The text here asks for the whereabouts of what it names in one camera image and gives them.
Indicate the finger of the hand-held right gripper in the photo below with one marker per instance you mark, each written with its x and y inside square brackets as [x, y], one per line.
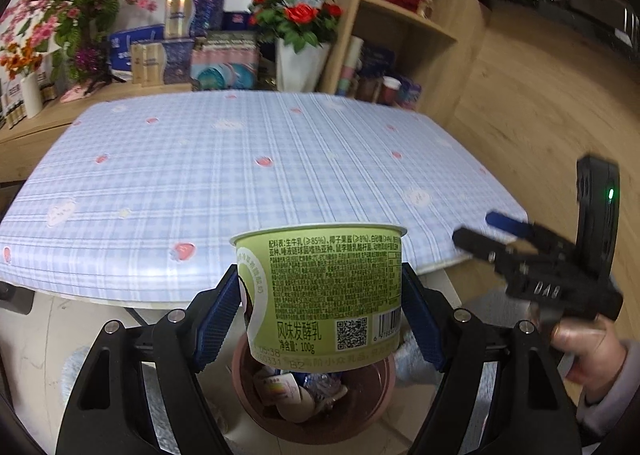
[475, 245]
[500, 221]

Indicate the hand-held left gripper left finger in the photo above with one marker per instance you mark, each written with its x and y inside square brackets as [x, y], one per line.
[215, 320]

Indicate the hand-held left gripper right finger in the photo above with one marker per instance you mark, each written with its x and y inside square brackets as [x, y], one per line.
[422, 320]

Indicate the brown trash bin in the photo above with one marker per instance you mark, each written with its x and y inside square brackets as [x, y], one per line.
[365, 395]

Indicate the green yogurt cup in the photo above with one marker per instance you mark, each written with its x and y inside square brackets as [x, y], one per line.
[325, 285]

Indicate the person's right forearm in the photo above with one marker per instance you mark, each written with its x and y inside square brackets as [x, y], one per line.
[610, 410]

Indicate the person's right hand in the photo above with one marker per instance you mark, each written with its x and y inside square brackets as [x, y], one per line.
[590, 355]

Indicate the blue plaid tablecloth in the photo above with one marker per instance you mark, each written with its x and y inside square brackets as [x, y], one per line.
[250, 175]

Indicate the small purple box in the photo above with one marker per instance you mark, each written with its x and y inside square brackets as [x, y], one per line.
[410, 95]

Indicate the red cup white lid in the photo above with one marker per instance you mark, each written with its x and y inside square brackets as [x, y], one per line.
[390, 90]

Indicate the brown glass cup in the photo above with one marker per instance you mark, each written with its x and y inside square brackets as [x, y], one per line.
[367, 89]

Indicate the dark blue moon box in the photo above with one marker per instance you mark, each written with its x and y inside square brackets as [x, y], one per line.
[377, 60]

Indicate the black counter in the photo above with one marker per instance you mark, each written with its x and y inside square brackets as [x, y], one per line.
[575, 22]

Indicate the stack of pastel cups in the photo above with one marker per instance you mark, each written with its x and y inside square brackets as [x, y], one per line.
[347, 70]

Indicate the small clear bottle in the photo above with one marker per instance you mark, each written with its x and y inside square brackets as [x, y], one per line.
[425, 5]

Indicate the wooden shelf unit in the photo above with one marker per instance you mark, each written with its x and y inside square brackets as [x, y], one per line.
[410, 10]

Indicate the white flower pot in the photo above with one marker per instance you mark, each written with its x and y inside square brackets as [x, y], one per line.
[300, 67]

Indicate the pink teal dish box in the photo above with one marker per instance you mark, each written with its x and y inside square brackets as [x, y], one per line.
[225, 70]

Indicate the wide gold blue box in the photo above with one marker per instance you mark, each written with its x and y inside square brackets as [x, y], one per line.
[160, 62]

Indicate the black mini tripod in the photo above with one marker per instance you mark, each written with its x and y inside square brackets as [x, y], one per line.
[100, 80]

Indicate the dark striped box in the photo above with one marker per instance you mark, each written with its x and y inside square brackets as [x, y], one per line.
[230, 40]

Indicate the blue white box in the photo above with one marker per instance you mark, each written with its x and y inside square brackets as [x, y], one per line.
[132, 42]

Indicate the row of small amber bottles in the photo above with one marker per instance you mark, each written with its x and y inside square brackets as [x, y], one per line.
[15, 110]

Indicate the white slim vase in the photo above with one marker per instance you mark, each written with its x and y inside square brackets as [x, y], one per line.
[31, 95]

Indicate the purple artificial flowers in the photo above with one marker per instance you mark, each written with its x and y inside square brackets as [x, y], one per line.
[90, 57]

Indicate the red rose plant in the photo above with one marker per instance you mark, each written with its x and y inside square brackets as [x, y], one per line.
[297, 10]

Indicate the small dark blue box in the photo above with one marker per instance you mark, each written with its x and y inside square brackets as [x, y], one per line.
[235, 20]

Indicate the tall gold blue box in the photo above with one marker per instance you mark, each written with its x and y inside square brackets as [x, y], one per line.
[192, 15]

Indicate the orange artificial flowers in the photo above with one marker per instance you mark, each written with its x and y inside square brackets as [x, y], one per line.
[20, 60]

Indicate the pink cherry blossom plant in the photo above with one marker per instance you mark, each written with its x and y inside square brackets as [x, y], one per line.
[70, 0]

